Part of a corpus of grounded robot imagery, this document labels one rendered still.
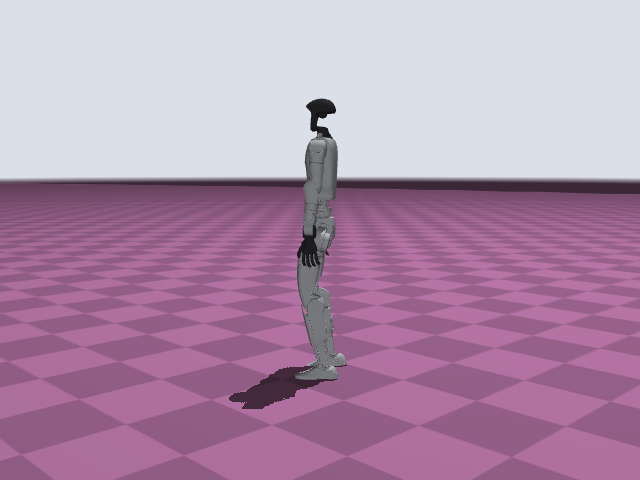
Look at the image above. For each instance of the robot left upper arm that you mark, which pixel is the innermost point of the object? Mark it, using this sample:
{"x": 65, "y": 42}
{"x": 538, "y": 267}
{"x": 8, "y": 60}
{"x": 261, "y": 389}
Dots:
{"x": 317, "y": 152}

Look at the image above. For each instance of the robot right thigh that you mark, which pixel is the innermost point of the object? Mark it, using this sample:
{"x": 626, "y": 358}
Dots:
{"x": 318, "y": 290}

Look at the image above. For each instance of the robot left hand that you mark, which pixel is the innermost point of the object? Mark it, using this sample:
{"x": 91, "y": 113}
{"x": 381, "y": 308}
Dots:
{"x": 308, "y": 247}

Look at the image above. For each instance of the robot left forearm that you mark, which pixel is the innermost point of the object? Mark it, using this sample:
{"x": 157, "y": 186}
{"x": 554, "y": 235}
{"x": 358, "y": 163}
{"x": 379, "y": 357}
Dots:
{"x": 311, "y": 206}

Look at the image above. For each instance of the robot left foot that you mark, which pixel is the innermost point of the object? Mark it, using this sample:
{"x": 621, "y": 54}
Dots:
{"x": 316, "y": 373}

